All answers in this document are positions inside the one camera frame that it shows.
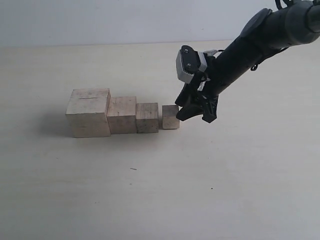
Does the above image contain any third largest wooden cube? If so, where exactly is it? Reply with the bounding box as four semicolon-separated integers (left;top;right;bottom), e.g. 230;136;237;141
136;103;159;134

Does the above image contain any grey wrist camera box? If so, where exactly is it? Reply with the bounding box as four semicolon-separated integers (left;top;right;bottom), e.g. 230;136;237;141
175;45;208;84

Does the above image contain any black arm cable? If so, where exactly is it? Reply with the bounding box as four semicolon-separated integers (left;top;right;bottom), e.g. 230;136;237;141
249;0;296;72

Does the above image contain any second largest wooden cube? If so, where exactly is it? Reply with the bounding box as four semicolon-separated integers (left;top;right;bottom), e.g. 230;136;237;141
107;96;137;135

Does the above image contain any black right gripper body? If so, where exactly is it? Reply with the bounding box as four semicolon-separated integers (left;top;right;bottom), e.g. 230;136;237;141
192;37;265;100

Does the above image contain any smallest wooden cube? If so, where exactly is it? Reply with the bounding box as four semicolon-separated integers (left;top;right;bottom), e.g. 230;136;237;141
162;105;180;130

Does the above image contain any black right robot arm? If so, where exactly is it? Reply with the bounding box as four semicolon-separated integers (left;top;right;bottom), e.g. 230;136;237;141
175;0;320;123

